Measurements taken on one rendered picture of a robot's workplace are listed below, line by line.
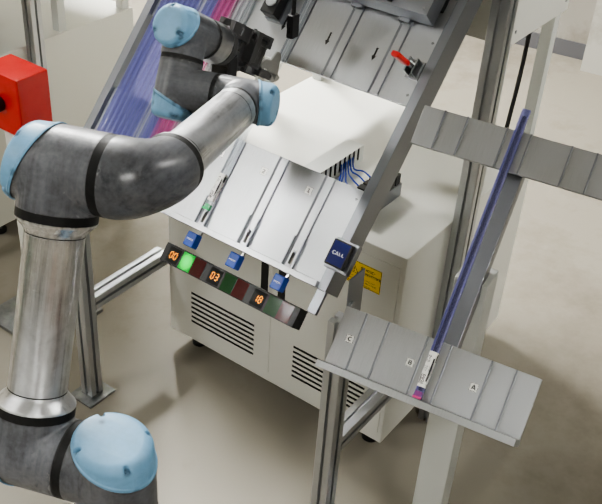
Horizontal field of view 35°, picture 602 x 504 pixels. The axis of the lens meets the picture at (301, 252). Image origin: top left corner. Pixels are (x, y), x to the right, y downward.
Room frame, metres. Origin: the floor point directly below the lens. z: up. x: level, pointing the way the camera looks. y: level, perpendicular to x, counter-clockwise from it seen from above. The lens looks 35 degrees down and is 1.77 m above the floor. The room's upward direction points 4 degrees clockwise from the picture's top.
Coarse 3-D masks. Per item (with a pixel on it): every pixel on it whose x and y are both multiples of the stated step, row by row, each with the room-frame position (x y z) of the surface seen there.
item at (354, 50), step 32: (160, 0) 2.01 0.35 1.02; (320, 0) 1.86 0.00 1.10; (320, 32) 1.81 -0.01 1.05; (352, 32) 1.78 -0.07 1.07; (384, 32) 1.75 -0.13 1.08; (416, 32) 1.73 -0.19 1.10; (288, 64) 1.78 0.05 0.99; (320, 64) 1.75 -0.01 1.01; (352, 64) 1.73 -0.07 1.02; (384, 64) 1.70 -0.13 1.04; (384, 96) 1.65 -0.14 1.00
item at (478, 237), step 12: (516, 132) 1.40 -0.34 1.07; (516, 144) 1.38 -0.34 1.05; (504, 156) 1.37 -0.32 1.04; (504, 168) 1.36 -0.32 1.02; (504, 180) 1.34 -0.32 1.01; (492, 192) 1.33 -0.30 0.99; (492, 204) 1.32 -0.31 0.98; (480, 228) 1.29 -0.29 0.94; (480, 240) 1.28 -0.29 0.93; (468, 252) 1.27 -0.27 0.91; (468, 264) 1.25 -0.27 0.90; (468, 276) 1.25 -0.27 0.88; (456, 288) 1.23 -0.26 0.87; (456, 300) 1.22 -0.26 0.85; (444, 324) 1.19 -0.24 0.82; (444, 336) 1.18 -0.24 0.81; (432, 348) 1.17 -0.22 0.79; (420, 396) 1.12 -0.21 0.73
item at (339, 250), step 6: (336, 240) 1.43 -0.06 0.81; (336, 246) 1.42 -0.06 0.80; (342, 246) 1.41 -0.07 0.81; (348, 246) 1.41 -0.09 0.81; (330, 252) 1.41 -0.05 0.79; (336, 252) 1.41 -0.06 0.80; (342, 252) 1.41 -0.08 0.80; (330, 258) 1.40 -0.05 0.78; (336, 258) 1.40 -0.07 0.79; (342, 258) 1.40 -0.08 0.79; (336, 264) 1.39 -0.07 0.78
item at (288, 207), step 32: (96, 128) 1.83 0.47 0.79; (224, 160) 1.67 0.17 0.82; (256, 160) 1.65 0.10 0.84; (288, 160) 1.62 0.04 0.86; (192, 192) 1.64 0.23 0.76; (224, 192) 1.62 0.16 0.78; (256, 192) 1.59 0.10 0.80; (288, 192) 1.57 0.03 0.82; (320, 192) 1.55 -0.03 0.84; (352, 192) 1.53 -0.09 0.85; (224, 224) 1.57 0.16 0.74; (256, 224) 1.54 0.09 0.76; (288, 224) 1.52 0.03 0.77; (320, 224) 1.50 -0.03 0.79; (288, 256) 1.47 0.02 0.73; (320, 256) 1.45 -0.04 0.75
